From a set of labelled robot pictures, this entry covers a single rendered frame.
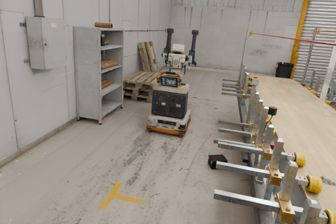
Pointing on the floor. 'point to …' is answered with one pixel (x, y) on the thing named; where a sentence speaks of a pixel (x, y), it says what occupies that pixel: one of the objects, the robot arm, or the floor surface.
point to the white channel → (328, 74)
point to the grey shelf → (84, 48)
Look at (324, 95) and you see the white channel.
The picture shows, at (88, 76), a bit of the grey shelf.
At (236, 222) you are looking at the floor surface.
